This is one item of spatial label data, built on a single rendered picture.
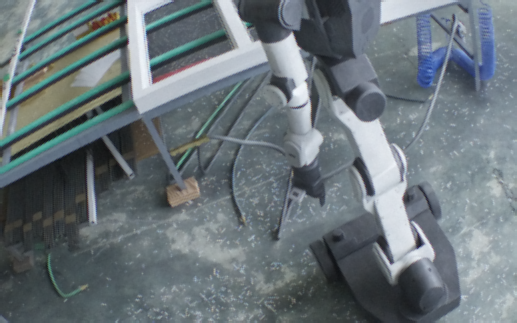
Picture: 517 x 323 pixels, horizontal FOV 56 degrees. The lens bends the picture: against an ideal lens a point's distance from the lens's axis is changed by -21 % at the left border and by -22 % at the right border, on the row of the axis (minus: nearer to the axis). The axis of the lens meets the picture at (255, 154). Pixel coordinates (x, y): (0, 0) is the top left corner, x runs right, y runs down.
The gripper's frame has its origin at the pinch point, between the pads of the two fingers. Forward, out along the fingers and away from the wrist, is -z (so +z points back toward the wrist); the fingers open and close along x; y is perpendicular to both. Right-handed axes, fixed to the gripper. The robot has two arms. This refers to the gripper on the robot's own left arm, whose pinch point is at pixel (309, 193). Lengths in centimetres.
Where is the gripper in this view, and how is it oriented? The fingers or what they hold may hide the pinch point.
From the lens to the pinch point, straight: 205.6
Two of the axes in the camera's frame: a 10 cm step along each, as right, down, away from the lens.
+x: -7.9, -3.8, 4.7
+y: -5.9, 6.7, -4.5
